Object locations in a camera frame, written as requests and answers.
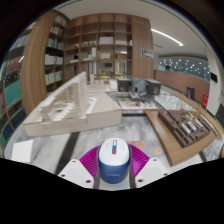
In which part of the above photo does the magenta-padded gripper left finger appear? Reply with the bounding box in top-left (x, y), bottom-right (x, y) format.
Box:
top-left (58, 146), bottom-right (101, 190)

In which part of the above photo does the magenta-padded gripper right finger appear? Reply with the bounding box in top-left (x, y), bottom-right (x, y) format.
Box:
top-left (127, 143), bottom-right (170, 190)

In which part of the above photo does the white and blue computer mouse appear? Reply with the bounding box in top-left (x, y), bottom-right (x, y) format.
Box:
top-left (97, 137), bottom-right (132, 185)

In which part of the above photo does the marble print mouse pad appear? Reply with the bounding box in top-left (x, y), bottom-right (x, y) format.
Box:
top-left (71, 116), bottom-right (169, 168)

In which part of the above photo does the wooden model base board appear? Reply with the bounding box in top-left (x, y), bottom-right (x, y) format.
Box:
top-left (143, 107), bottom-right (218, 167)

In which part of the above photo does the brown architectural model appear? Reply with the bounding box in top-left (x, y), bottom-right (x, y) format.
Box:
top-left (157, 109), bottom-right (212, 149)

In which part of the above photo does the white paper sheet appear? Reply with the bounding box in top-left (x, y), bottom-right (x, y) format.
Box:
top-left (11, 138), bottom-right (35, 165)

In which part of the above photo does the white architectural model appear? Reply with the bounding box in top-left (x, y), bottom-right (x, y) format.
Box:
top-left (22, 71), bottom-right (123, 138)

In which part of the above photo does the flat white site model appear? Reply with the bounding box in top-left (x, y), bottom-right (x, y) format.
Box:
top-left (116, 94), bottom-right (160, 111)

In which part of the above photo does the grey box model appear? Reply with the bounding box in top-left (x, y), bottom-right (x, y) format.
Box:
top-left (145, 78), bottom-right (162, 96)
top-left (116, 78), bottom-right (148, 97)

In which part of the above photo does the red standing sign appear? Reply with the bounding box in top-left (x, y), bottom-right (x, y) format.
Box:
top-left (201, 92), bottom-right (210, 110)

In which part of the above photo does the dark bookshelf with books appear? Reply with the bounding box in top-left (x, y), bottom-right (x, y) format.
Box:
top-left (0, 21), bottom-right (38, 158)

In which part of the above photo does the group of small ceiling lights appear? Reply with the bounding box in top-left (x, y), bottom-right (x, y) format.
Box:
top-left (159, 57), bottom-right (211, 76)

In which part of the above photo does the wooden bookshelf with books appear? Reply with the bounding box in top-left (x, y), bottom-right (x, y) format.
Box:
top-left (19, 9), bottom-right (70, 115)

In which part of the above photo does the large wooden shelf unit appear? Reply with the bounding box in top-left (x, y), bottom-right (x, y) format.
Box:
top-left (63, 13), bottom-right (155, 82)

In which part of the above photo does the long ceiling light strip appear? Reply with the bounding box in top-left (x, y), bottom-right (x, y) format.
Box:
top-left (150, 28), bottom-right (185, 48)

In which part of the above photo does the black wall screen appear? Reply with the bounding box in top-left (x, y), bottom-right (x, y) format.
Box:
top-left (210, 72), bottom-right (219, 84)

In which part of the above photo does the white wall sign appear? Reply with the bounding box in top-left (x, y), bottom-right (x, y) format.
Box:
top-left (141, 47), bottom-right (155, 60)

